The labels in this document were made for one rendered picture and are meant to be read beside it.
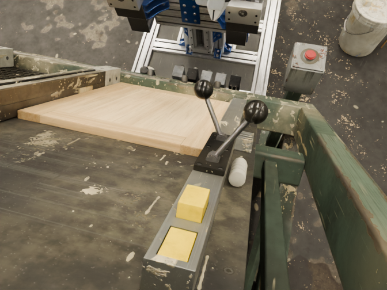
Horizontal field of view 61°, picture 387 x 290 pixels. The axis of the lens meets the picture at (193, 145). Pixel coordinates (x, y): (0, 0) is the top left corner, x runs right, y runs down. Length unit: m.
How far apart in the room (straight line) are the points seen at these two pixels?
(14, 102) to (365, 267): 0.73
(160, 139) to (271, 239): 0.30
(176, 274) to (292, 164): 0.64
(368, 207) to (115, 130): 0.49
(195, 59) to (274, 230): 1.67
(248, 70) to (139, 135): 1.47
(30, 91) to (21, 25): 2.17
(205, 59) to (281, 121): 1.03
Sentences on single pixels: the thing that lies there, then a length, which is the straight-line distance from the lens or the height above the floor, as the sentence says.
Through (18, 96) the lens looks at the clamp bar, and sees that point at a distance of 0.83.
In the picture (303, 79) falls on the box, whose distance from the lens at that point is 1.32.
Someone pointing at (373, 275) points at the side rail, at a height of 1.56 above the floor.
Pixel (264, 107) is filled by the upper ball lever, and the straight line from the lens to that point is 0.50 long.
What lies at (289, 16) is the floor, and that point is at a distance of 2.66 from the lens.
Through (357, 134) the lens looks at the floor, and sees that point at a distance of 2.29.
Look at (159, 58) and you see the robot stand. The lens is 2.18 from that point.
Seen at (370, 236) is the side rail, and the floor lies 1.55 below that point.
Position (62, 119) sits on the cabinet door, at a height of 1.34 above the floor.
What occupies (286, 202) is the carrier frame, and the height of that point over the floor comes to 0.79.
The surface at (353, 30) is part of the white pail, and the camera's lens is 2.41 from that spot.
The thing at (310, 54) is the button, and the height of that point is 0.95.
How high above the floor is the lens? 1.97
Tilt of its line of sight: 70 degrees down
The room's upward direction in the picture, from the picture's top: 12 degrees counter-clockwise
